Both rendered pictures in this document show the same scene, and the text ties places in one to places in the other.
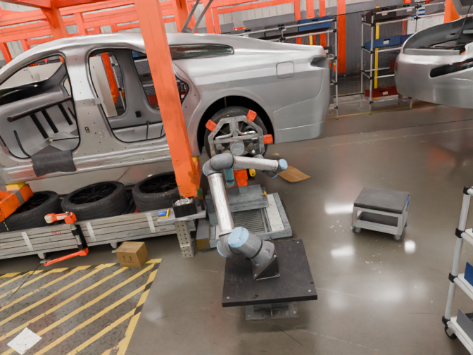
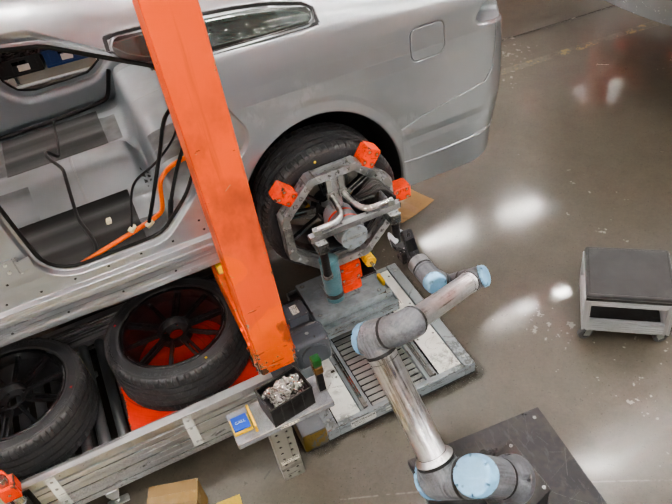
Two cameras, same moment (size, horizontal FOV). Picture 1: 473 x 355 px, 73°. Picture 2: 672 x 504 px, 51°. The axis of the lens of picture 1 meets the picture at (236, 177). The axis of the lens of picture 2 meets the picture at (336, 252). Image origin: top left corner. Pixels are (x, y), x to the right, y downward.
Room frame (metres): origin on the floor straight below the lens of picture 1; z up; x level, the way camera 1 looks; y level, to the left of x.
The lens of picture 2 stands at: (0.74, 0.77, 2.88)
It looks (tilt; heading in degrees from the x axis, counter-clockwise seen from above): 42 degrees down; 341
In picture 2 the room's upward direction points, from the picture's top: 10 degrees counter-clockwise
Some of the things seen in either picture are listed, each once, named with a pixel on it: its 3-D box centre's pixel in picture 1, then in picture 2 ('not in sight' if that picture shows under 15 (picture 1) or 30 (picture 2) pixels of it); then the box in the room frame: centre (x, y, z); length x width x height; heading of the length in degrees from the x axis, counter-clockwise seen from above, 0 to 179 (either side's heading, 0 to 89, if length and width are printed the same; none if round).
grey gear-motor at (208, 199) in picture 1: (215, 202); (301, 334); (3.03, 0.26, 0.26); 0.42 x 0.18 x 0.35; 179
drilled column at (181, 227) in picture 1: (184, 236); (283, 442); (2.54, 0.56, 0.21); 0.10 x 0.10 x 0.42; 89
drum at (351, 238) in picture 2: (236, 146); (344, 224); (3.00, -0.05, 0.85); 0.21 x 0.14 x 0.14; 179
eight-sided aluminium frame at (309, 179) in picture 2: (236, 144); (337, 215); (3.07, -0.05, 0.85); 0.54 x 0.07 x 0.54; 89
